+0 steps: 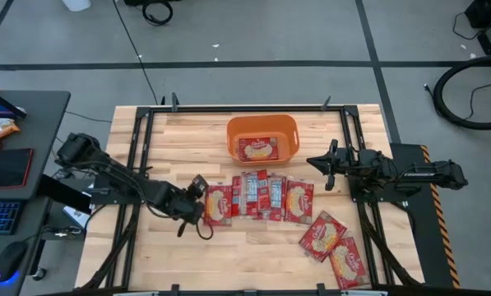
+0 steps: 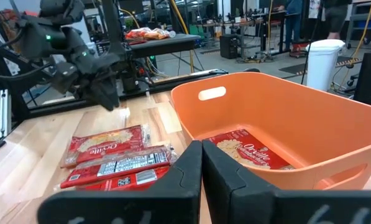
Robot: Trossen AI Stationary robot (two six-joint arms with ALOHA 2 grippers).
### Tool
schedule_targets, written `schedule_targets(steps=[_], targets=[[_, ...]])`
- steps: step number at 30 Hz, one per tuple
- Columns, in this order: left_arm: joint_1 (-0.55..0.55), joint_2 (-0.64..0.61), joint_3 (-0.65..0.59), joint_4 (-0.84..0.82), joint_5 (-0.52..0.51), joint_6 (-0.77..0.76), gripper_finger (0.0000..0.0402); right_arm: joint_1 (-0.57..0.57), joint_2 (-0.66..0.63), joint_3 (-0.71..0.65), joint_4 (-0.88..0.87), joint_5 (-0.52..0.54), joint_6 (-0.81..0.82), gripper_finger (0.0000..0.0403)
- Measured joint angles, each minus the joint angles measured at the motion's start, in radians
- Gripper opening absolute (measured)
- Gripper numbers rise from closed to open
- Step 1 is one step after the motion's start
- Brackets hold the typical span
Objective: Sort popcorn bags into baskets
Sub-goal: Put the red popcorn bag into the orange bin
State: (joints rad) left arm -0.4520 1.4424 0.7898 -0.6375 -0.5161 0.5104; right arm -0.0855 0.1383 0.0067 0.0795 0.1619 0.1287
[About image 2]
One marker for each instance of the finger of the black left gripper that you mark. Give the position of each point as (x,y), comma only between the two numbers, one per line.
(92,90)
(110,93)

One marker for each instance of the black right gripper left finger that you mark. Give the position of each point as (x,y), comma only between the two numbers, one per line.
(160,205)

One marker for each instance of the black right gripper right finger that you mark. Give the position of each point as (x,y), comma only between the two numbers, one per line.
(250,205)

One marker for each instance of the red Orville popcorn bag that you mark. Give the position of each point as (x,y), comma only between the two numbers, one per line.
(110,143)
(126,182)
(250,149)
(120,166)

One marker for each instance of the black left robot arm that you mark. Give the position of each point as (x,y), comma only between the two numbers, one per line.
(48,34)

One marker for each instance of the orange snack bags pile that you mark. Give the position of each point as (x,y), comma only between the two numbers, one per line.
(148,33)

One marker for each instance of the black background table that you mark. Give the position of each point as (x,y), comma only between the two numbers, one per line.
(166,45)

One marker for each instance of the orange plastic basket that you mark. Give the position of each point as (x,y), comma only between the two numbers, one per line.
(297,109)

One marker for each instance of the black computer tower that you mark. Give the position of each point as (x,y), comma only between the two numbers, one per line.
(230,46)

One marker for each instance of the white trash bin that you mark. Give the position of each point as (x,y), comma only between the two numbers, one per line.
(323,65)

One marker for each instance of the red crate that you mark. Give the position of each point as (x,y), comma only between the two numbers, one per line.
(298,49)

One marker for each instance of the person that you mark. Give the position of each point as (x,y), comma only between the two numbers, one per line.
(292,25)
(336,18)

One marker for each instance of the grey shelf rack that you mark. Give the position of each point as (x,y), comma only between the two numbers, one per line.
(367,15)

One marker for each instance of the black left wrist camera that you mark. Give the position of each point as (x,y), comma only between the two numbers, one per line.
(64,77)

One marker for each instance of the black upright frame post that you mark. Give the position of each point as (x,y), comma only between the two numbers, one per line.
(112,28)

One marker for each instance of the black frame rail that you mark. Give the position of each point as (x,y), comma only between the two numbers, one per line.
(172,79)

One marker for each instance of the silver aluminium extrusion post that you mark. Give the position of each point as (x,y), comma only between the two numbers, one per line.
(5,112)

